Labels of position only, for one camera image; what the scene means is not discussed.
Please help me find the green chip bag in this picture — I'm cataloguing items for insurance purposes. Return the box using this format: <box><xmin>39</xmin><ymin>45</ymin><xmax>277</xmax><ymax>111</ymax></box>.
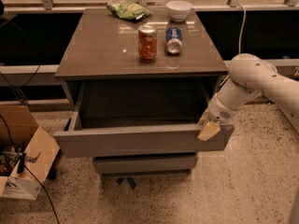
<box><xmin>107</xmin><ymin>0</ymin><xmax>151</xmax><ymax>21</ymax></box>

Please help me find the red soda can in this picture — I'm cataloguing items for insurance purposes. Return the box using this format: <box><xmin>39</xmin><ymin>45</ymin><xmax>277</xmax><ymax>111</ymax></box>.
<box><xmin>138</xmin><ymin>24</ymin><xmax>157</xmax><ymax>62</ymax></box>

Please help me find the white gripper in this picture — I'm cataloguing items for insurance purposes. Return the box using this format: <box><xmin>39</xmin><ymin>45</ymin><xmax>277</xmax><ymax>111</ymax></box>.
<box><xmin>197</xmin><ymin>94</ymin><xmax>238</xmax><ymax>141</ymax></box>

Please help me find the cardboard box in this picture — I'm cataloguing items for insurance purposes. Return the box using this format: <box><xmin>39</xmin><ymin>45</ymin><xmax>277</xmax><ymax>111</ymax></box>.
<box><xmin>0</xmin><ymin>105</ymin><xmax>60</xmax><ymax>200</ymax></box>

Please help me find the black cable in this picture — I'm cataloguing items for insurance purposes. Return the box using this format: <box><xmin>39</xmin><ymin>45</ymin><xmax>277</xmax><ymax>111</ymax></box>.
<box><xmin>0</xmin><ymin>113</ymin><xmax>61</xmax><ymax>224</ymax></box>

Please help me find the white cable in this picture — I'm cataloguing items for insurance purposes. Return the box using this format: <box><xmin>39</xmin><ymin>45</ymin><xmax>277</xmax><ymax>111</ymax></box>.
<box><xmin>219</xmin><ymin>3</ymin><xmax>247</xmax><ymax>88</ymax></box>

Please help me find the grey drawer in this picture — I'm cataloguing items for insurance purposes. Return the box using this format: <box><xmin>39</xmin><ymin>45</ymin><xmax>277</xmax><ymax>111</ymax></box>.
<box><xmin>54</xmin><ymin>78</ymin><xmax>235</xmax><ymax>158</ymax></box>
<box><xmin>93</xmin><ymin>153</ymin><xmax>198</xmax><ymax>175</ymax></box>

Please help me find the grey top drawer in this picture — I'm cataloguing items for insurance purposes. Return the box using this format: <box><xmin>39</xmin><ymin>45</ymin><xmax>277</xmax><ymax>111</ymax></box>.
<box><xmin>54</xmin><ymin>78</ymin><xmax>235</xmax><ymax>158</ymax></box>

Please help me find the blue soda can lying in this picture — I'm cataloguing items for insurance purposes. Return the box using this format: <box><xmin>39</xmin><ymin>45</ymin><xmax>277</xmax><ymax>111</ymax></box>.
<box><xmin>165</xmin><ymin>27</ymin><xmax>183</xmax><ymax>54</ymax></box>

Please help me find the grey bottom drawer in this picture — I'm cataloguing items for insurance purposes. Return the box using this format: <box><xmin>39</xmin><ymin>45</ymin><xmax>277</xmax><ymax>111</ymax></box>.
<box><xmin>93</xmin><ymin>153</ymin><xmax>198</xmax><ymax>175</ymax></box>

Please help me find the black bar on floor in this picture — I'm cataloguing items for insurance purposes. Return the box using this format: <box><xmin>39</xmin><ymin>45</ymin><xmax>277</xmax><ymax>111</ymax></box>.
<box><xmin>47</xmin><ymin>119</ymin><xmax>71</xmax><ymax>180</ymax></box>

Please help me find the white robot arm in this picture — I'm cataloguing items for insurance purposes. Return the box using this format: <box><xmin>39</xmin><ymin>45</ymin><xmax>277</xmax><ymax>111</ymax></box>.
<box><xmin>198</xmin><ymin>54</ymin><xmax>299</xmax><ymax>224</ymax></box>

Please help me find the grey drawer cabinet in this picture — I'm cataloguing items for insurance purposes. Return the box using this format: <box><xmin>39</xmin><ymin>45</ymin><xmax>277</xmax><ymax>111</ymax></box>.
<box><xmin>55</xmin><ymin>7</ymin><xmax>227</xmax><ymax>177</ymax></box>

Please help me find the white bowl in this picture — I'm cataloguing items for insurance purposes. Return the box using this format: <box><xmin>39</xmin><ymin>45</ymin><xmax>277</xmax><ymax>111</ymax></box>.
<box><xmin>166</xmin><ymin>1</ymin><xmax>192</xmax><ymax>21</ymax></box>

